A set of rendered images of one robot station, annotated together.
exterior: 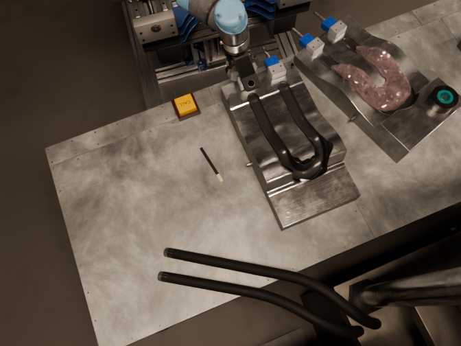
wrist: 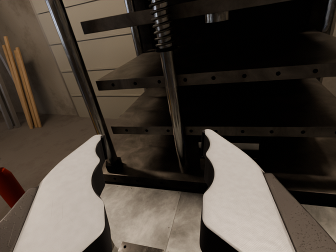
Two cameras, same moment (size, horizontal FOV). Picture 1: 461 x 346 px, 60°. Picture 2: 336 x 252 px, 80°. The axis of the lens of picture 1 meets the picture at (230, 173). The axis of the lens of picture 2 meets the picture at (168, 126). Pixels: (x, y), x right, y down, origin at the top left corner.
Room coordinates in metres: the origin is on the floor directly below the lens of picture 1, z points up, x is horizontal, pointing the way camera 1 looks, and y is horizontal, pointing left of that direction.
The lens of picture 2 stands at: (0.88, -0.62, 1.52)
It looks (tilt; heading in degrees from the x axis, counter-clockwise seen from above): 29 degrees down; 217
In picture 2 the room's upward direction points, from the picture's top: 10 degrees counter-clockwise
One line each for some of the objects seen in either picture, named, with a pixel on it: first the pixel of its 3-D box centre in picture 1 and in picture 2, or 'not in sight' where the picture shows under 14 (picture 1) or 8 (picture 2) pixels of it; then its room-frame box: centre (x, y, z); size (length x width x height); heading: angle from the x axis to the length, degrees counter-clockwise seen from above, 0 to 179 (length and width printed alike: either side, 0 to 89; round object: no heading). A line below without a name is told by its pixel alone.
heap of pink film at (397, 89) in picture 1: (375, 74); not in sight; (0.68, -0.50, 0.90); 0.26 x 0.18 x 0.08; 34
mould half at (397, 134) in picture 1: (373, 81); not in sight; (0.68, -0.51, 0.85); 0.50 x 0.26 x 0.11; 34
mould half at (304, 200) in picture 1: (287, 139); not in sight; (0.50, -0.19, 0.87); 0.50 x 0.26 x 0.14; 17
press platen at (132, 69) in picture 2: not in sight; (218, 56); (-0.23, -1.03, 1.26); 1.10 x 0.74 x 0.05; 107
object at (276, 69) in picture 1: (270, 62); not in sight; (0.77, -0.17, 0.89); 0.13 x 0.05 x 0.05; 17
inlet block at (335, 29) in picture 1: (327, 23); not in sight; (0.93, -0.40, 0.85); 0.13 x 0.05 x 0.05; 34
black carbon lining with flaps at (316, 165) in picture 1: (290, 128); not in sight; (0.51, -0.20, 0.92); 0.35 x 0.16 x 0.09; 17
